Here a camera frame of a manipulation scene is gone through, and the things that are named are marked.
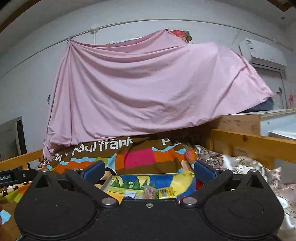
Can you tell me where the pink bed sheet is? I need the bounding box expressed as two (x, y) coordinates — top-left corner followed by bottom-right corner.
(43, 30), (273, 157)

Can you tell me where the colourful paul frank blanket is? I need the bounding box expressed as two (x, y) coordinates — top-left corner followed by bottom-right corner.
(0, 135), (197, 241)

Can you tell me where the long nut bar packet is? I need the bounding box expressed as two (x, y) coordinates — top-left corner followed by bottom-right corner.
(142, 186), (158, 199)

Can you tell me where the colourful metal tray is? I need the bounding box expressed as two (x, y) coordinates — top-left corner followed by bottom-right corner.
(102, 171), (197, 202)

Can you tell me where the wooden bed frame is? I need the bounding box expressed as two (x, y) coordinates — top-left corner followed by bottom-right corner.
(1, 115), (295, 170)

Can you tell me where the white wall air conditioner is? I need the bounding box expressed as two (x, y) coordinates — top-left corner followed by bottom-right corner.
(239, 38), (287, 72)

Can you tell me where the white floral satin quilt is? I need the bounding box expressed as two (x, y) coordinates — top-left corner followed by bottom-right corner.
(195, 146), (295, 240)

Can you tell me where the yellow snack packet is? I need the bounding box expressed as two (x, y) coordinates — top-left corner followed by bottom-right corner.
(158, 187), (176, 199)

